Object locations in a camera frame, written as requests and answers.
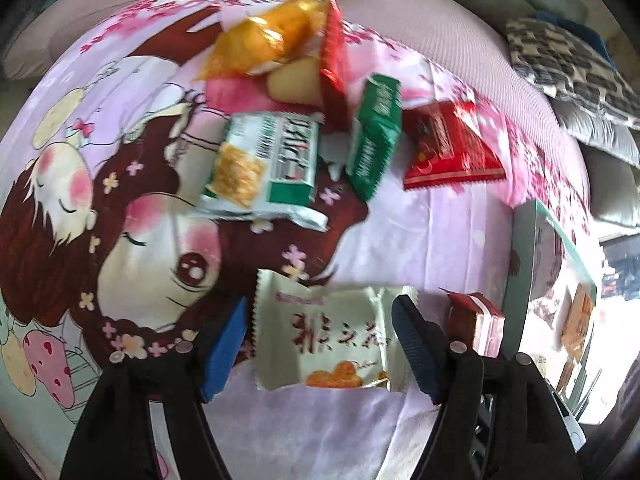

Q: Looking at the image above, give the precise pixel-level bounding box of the grey pillow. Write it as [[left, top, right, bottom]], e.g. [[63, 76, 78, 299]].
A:
[[551, 101, 640, 167]]

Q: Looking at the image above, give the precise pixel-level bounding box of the small red snack packet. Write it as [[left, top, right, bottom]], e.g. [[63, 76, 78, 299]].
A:
[[439, 287, 505, 358]]

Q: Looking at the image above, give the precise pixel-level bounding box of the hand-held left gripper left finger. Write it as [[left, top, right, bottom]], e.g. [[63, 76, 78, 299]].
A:
[[60, 297, 249, 480]]

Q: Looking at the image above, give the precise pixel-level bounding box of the yellow cake piece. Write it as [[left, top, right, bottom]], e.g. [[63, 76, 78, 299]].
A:
[[265, 55, 323, 104]]

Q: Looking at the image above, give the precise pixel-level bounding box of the green snack packet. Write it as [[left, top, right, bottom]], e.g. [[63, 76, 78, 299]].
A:
[[346, 74, 403, 202]]

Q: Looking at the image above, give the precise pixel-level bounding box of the wide red snack packet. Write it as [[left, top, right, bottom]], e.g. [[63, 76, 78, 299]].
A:
[[401, 101, 506, 191]]

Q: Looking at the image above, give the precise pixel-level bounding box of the thin red snack packet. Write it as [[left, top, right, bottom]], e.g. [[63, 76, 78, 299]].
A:
[[319, 0, 355, 133]]

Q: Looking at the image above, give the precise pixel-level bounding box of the printed cartoon blanket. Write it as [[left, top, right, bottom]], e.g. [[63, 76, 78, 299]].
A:
[[0, 0, 601, 480]]

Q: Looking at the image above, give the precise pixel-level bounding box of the orange clear snack packet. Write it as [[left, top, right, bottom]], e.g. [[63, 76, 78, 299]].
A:
[[192, 0, 331, 82]]

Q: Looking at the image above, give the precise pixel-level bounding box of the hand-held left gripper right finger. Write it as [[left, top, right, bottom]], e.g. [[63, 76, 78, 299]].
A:
[[392, 295, 583, 480]]

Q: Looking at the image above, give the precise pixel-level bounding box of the teal box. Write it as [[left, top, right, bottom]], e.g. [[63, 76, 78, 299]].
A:
[[501, 199, 601, 423]]

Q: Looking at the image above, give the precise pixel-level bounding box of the pink sofa cover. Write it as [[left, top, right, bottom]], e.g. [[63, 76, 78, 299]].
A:
[[2, 0, 592, 211]]

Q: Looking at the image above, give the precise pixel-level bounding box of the white brush-print snack packet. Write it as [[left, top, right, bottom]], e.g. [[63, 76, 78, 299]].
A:
[[254, 269, 418, 393]]

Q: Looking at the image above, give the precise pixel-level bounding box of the white green cracker packet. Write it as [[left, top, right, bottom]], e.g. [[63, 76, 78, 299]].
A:
[[195, 111, 329, 232]]

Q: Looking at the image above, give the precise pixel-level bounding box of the black white patterned pillow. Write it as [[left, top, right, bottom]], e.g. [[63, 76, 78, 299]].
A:
[[504, 16, 640, 129]]

